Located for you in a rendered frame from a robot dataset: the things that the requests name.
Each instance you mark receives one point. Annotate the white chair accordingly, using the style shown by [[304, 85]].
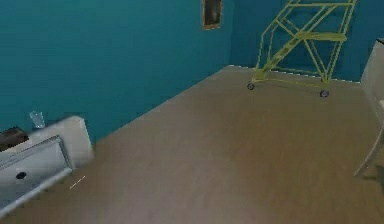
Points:
[[372, 153]]

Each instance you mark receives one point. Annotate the white kitchen cabinet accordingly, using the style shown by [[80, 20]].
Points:
[[40, 160]]

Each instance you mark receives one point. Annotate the clear drinking glass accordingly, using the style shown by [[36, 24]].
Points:
[[37, 120]]

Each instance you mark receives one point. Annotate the yellow rolling step ladder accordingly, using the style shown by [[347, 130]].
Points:
[[322, 36]]

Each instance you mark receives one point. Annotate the dark brown pot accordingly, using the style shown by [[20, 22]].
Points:
[[11, 137]]

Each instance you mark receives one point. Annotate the framed dark wall picture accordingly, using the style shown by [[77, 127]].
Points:
[[212, 12]]

